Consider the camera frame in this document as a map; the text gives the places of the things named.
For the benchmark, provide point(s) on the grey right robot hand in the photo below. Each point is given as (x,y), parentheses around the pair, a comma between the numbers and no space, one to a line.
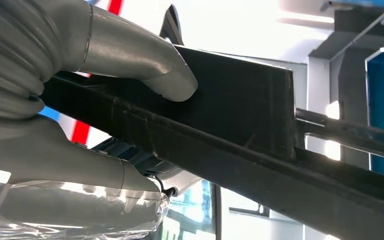
(129,49)

